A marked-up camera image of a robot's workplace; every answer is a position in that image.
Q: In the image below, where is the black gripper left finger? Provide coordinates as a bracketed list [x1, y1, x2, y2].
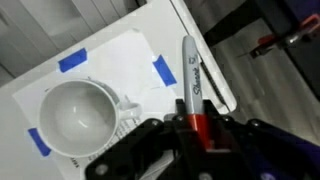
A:
[84, 98, 194, 180]

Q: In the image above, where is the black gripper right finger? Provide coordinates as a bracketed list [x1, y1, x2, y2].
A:
[201, 98, 320, 180]

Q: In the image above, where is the grey marker with red cap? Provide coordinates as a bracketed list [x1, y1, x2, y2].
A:
[181, 34, 215, 152]

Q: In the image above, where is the white ceramic mug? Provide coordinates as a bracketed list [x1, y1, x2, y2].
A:
[38, 78, 143, 159]

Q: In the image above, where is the blue tape strip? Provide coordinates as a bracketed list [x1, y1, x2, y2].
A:
[27, 127, 52, 158]
[152, 54, 178, 88]
[57, 47, 89, 74]

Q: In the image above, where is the white printed paper sheet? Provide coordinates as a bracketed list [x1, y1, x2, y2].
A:
[12, 28, 179, 180]

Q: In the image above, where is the black table stand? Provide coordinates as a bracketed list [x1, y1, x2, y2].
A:
[203, 0, 320, 101]

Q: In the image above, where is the red and black clamp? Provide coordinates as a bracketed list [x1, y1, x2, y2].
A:
[237, 13, 320, 60]

